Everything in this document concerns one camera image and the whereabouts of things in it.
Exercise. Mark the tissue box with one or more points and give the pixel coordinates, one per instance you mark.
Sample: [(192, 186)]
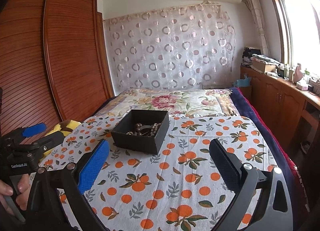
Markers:
[(302, 85)]

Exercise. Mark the patterned window curtain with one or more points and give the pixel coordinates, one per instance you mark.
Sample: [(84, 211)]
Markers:
[(257, 16)]

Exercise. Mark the wooden side cabinet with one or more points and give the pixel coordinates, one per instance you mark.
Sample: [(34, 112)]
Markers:
[(275, 101)]

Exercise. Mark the circle patterned sheer curtain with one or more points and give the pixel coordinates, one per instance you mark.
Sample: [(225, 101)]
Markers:
[(162, 46)]

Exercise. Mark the teal cloth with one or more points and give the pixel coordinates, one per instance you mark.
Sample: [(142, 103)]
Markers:
[(242, 82)]

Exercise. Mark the folded patterned cloth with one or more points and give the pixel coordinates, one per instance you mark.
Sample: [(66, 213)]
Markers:
[(265, 58)]

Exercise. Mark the black cardboard box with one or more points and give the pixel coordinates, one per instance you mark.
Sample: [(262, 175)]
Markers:
[(137, 143)]

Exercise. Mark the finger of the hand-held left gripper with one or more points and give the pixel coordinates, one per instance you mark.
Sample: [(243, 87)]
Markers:
[(33, 130), (51, 140)]

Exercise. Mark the pink figurine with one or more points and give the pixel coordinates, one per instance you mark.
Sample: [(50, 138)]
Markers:
[(297, 73)]

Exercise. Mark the wooden slatted wardrobe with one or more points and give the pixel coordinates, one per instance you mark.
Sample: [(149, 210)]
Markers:
[(62, 58)]

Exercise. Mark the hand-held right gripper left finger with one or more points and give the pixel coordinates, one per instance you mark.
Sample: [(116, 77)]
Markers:
[(95, 168)]

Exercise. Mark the dark blue blanket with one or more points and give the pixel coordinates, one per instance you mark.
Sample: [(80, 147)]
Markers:
[(270, 141)]

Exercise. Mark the yellow plush toy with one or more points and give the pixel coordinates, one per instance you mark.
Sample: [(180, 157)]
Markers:
[(67, 125)]

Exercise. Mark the person's left hand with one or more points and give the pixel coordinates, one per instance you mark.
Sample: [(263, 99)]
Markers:
[(22, 183)]

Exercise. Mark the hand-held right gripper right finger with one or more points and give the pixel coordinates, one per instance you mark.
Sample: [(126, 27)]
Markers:
[(225, 166)]

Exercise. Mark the window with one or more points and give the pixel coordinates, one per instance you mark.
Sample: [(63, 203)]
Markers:
[(300, 33)]

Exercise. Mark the orange fruit print cloth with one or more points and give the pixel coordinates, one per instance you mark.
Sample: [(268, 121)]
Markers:
[(175, 183)]

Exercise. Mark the stack of dark clothes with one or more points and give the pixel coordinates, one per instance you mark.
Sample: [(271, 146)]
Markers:
[(247, 56)]

